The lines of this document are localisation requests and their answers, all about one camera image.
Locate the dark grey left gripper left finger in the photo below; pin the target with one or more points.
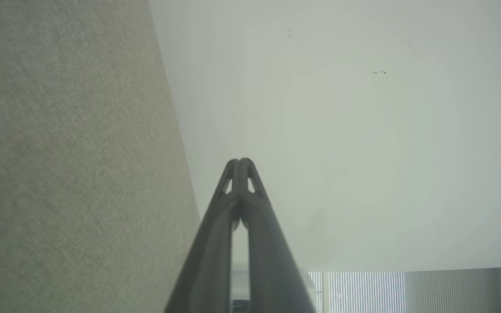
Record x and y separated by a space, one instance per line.
209 261

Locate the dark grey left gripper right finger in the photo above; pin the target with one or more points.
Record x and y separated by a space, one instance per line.
272 269

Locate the white vertical window blind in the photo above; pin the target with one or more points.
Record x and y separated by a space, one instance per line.
363 291

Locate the grey fabric sofa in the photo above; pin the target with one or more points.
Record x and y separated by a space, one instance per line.
68 165

